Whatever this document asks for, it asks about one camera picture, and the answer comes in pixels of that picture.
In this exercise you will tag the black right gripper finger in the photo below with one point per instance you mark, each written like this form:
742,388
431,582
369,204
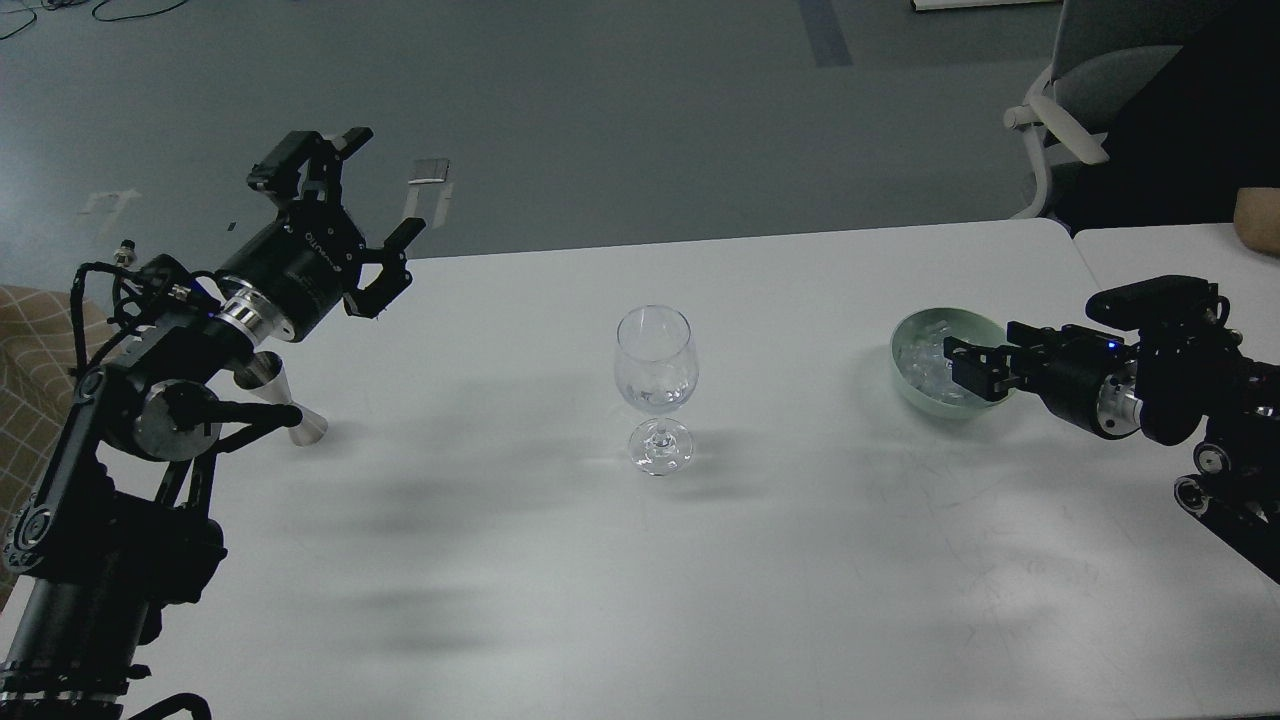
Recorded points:
991,379
966,356

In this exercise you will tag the clear ice cubes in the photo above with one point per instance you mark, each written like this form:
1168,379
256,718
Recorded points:
922,363

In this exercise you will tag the clear wine glass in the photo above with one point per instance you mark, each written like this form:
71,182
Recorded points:
656,370

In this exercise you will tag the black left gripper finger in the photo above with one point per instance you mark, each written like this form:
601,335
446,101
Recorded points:
304,173
393,276

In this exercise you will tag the white office chair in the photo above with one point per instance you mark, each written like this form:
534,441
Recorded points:
1104,53

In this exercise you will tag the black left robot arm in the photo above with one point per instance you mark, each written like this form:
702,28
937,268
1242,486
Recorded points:
169,374

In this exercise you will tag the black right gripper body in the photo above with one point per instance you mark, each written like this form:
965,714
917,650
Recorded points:
1083,376

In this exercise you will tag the plaid beige sofa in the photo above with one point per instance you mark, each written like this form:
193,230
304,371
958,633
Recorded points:
37,353

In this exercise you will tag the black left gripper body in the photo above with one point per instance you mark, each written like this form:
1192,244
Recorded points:
292,273

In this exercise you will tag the green bowl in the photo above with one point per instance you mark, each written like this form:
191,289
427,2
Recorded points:
972,327

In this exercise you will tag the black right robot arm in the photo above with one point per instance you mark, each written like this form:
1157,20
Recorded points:
1164,363

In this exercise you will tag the steel double jigger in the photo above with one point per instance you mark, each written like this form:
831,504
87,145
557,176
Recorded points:
264,377

